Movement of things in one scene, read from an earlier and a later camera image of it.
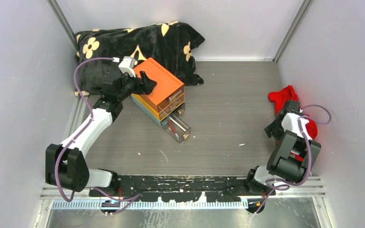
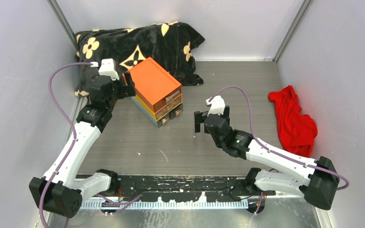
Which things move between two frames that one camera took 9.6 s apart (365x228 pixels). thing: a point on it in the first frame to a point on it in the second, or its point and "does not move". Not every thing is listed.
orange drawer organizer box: x=168 y=93 does not move
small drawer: x=177 y=129 to x=163 y=120
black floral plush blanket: x=172 y=44 does not move
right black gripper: x=272 y=130 to x=199 y=119
